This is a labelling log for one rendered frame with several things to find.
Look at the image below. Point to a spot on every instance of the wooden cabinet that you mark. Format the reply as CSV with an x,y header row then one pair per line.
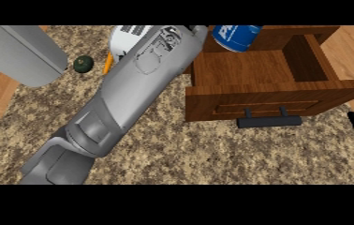
x,y
271,36

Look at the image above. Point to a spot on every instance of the blue can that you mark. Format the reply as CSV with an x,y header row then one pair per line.
x,y
236,38

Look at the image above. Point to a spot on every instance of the wooden open drawer box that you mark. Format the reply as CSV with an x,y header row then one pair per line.
x,y
243,67

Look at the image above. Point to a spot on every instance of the orange carrot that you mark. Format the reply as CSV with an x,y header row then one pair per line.
x,y
108,63

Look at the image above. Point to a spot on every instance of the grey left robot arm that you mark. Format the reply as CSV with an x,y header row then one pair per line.
x,y
133,78

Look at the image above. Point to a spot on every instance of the dark green round vegetable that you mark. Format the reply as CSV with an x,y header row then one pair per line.
x,y
83,63

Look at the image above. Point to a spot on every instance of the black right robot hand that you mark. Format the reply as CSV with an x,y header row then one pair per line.
x,y
351,119

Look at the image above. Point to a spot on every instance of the wooden drawer front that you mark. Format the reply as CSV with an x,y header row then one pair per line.
x,y
276,92

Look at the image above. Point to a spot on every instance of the white container with dark stripes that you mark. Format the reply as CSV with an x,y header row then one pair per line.
x,y
124,38

